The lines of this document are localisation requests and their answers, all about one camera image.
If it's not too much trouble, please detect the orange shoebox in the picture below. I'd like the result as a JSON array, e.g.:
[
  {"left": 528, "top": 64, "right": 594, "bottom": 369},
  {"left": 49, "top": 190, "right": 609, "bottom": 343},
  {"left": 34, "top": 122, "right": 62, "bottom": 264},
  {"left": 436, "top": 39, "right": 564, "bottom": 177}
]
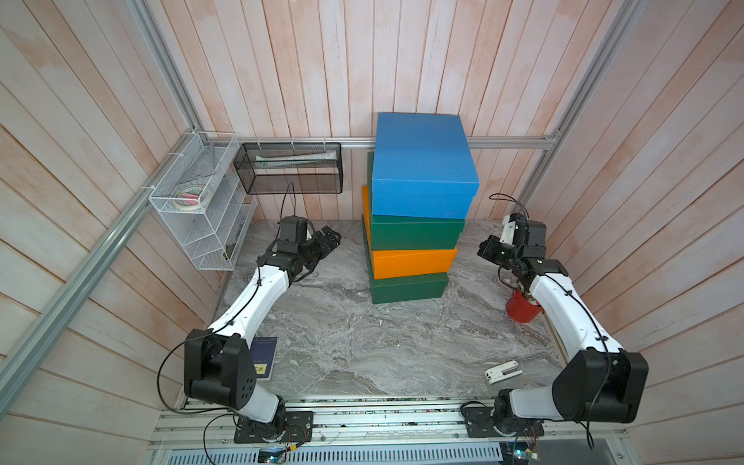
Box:
[{"left": 362, "top": 185, "right": 465, "bottom": 279}]

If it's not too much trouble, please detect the blue shoebox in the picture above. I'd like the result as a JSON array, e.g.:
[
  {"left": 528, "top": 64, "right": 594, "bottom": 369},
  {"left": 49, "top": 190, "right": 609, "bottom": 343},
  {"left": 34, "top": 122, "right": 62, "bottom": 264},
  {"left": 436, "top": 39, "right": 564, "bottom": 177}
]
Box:
[{"left": 371, "top": 112, "right": 480, "bottom": 220}]

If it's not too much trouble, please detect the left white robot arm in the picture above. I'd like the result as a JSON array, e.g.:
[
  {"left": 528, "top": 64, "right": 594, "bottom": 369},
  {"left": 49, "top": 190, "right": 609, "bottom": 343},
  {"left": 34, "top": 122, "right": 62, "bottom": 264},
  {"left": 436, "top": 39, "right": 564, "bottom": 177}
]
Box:
[{"left": 184, "top": 215, "right": 341, "bottom": 442}]

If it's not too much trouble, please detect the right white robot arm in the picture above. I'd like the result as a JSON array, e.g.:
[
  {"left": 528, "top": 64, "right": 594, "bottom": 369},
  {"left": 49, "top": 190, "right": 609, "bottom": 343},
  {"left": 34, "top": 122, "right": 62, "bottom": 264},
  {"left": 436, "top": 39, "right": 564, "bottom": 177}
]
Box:
[{"left": 479, "top": 213, "right": 649, "bottom": 436}]

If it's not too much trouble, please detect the red pen cup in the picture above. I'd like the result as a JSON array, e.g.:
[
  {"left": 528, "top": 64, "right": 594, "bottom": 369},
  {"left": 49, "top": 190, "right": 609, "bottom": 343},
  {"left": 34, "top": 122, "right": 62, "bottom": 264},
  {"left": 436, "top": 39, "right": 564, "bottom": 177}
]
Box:
[{"left": 506, "top": 291, "right": 543, "bottom": 324}]

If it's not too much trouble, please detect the paper in mesh basket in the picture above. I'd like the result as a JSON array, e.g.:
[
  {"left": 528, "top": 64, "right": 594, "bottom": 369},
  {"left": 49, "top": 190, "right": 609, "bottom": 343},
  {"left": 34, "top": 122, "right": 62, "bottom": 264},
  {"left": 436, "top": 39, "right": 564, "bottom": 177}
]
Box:
[{"left": 254, "top": 151, "right": 338, "bottom": 169}]

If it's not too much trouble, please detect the dark blue notebook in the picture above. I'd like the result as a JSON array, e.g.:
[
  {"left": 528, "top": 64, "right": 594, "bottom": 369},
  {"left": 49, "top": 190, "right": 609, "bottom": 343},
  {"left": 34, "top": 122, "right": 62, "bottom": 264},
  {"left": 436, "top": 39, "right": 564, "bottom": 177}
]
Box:
[{"left": 250, "top": 337, "right": 278, "bottom": 381}]

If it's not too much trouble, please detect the tape roll in shelf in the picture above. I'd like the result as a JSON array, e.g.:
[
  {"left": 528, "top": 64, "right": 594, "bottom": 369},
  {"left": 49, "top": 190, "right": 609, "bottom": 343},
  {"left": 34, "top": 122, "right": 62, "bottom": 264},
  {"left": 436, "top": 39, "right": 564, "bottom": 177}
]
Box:
[{"left": 172, "top": 184, "right": 210, "bottom": 211}]

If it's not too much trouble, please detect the white stapler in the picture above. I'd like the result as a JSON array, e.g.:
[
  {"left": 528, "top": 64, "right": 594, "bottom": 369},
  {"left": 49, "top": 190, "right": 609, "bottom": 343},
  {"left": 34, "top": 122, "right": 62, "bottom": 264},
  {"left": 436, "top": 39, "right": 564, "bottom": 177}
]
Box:
[{"left": 484, "top": 360, "right": 523, "bottom": 385}]

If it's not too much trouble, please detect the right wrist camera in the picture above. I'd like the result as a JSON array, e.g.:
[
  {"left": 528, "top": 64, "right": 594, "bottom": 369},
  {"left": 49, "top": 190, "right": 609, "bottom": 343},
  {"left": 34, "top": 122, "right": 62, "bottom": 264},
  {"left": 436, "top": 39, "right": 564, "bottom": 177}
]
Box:
[{"left": 500, "top": 213, "right": 520, "bottom": 245}]

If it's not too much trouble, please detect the black mesh wall basket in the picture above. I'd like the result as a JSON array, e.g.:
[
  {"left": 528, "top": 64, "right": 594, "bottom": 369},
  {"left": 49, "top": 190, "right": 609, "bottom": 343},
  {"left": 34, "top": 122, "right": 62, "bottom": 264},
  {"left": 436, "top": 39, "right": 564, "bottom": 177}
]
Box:
[{"left": 234, "top": 141, "right": 344, "bottom": 195}]

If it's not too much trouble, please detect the white wire wall shelf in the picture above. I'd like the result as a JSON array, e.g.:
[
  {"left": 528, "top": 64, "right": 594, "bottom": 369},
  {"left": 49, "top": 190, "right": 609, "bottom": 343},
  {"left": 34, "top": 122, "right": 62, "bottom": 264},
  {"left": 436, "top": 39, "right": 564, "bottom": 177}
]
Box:
[{"left": 149, "top": 132, "right": 257, "bottom": 271}]

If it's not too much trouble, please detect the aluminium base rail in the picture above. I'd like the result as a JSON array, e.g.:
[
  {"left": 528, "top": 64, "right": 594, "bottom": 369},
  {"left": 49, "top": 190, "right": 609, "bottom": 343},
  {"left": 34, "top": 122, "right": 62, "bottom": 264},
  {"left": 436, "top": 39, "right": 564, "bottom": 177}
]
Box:
[{"left": 144, "top": 396, "right": 641, "bottom": 464}]

